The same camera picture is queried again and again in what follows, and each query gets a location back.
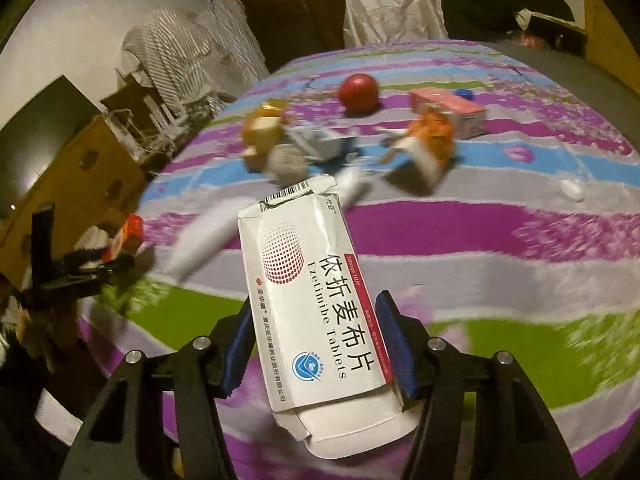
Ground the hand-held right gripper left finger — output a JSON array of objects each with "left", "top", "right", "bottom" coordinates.
[{"left": 59, "top": 302, "right": 258, "bottom": 480}]

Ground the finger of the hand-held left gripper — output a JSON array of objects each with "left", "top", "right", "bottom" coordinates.
[{"left": 65, "top": 247, "right": 143, "bottom": 281}]

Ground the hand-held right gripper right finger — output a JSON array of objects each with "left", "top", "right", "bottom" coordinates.
[{"left": 375, "top": 290, "right": 586, "bottom": 480}]

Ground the red orange small box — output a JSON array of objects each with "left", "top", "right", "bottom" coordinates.
[{"left": 102, "top": 214, "right": 146, "bottom": 261}]

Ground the white medicine box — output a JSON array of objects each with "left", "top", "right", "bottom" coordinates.
[{"left": 236, "top": 175, "right": 420, "bottom": 460}]

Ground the grey sock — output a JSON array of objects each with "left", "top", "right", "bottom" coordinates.
[{"left": 265, "top": 143, "right": 307, "bottom": 184}]

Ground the orange snack packet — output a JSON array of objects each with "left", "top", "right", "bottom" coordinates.
[{"left": 385, "top": 110, "right": 457, "bottom": 193}]

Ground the large pale foam block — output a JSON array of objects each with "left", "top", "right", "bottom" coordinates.
[{"left": 242, "top": 115, "right": 283, "bottom": 148}]

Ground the white face mask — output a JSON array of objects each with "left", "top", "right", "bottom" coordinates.
[{"left": 287, "top": 125, "right": 347, "bottom": 162}]

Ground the pink carton box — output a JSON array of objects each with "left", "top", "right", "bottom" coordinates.
[{"left": 411, "top": 87, "right": 487, "bottom": 139}]

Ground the wooden dresser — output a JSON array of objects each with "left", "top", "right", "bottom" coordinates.
[{"left": 0, "top": 115, "right": 151, "bottom": 286}]

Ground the large white tube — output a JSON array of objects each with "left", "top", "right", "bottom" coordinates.
[{"left": 165, "top": 205, "right": 251, "bottom": 278}]

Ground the striped purple green blanket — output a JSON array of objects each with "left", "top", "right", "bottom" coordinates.
[{"left": 77, "top": 37, "right": 640, "bottom": 480}]

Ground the grey striped cloth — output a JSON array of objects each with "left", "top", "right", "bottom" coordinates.
[{"left": 121, "top": 0, "right": 268, "bottom": 111}]

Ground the red apple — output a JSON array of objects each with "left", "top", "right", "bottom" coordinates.
[{"left": 337, "top": 73, "right": 379, "bottom": 113}]

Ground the silver plastic bag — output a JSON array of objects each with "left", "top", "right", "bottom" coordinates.
[{"left": 344, "top": 0, "right": 448, "bottom": 48}]

